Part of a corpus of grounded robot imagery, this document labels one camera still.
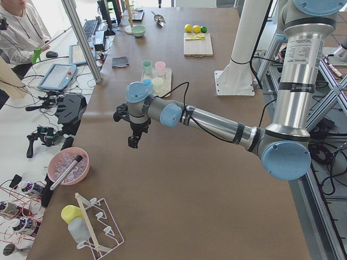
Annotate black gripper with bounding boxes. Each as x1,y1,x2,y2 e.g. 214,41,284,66
113,103,151,148

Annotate light blue cup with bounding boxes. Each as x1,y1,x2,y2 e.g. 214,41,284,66
142,79,153,94

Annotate white cup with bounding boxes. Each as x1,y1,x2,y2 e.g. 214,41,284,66
152,77,163,94

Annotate green cup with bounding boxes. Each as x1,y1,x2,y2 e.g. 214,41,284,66
142,60,152,75

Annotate pink cup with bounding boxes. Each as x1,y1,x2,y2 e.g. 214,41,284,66
155,61,166,76

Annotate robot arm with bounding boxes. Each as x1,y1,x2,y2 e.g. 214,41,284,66
113,1,345,180

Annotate beige rabbit tray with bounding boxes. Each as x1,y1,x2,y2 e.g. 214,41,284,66
141,68,172,96

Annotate pink bowl with ice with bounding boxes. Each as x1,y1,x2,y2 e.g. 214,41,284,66
47,147,91,186

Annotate grey folded cloth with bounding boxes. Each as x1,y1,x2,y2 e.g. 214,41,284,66
112,56,129,68

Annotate yellow cup on rack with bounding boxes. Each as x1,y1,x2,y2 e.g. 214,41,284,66
61,205,83,224

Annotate blue teach pendant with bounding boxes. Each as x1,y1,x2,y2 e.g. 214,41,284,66
69,42,97,66
37,64,76,90

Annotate grey cup on rack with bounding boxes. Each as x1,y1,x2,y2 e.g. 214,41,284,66
68,217,91,243

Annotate green bowl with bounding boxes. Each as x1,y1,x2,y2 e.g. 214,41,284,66
131,25,146,37

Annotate wooden cutting board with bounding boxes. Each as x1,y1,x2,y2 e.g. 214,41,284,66
183,32,213,57

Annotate wooden cup stand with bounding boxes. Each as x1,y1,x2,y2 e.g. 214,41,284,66
121,0,133,35

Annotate yellow plastic knife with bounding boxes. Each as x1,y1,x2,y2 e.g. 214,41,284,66
184,37,205,41

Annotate black keyboard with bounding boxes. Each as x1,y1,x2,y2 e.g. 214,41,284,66
82,19,99,42

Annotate steel scoop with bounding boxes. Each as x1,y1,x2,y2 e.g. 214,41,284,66
151,10,166,27

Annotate whole lemon upper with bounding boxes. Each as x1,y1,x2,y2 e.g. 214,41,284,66
192,25,201,34

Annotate green lime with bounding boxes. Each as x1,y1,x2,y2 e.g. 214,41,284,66
201,26,208,33

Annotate black monitor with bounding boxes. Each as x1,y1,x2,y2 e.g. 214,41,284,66
97,0,121,36

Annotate seated person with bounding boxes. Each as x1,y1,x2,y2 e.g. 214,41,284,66
1,0,50,78

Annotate metal ice scoop handle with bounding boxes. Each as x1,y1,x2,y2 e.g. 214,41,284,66
49,155,83,191

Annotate white wire drying rack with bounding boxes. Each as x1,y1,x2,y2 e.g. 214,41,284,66
75,193,125,259

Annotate aluminium frame post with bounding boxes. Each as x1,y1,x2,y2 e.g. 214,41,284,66
61,0,102,83

